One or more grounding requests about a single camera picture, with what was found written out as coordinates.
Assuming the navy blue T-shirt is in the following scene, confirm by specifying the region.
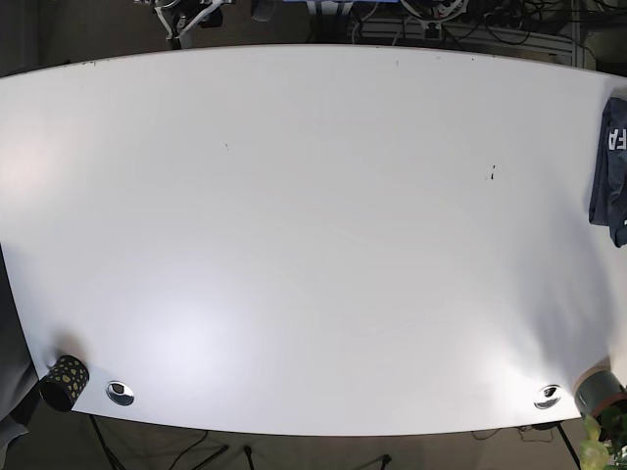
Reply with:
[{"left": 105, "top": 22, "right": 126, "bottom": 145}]
[{"left": 589, "top": 97, "right": 626, "bottom": 248}]

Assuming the black gold-dotted cup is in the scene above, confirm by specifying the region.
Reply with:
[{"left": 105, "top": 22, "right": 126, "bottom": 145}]
[{"left": 39, "top": 354, "right": 90, "bottom": 412}]

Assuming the grey plant pot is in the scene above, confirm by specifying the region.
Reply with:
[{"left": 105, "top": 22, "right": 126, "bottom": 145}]
[{"left": 574, "top": 367, "right": 626, "bottom": 418}]

